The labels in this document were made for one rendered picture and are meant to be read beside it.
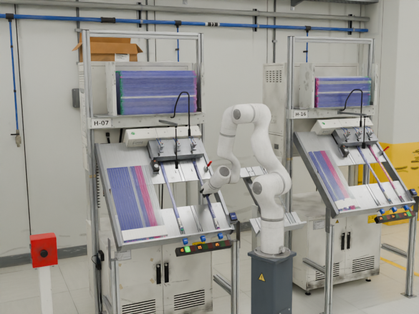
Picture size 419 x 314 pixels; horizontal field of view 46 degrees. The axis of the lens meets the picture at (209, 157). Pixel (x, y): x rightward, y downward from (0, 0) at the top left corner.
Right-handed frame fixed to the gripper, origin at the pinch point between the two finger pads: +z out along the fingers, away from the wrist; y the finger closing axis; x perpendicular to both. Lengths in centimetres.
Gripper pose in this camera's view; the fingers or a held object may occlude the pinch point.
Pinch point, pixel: (206, 194)
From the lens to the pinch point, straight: 305.3
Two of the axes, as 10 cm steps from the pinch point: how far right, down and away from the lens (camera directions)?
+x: 2.5, 8.8, -4.0
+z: -3.3, 4.7, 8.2
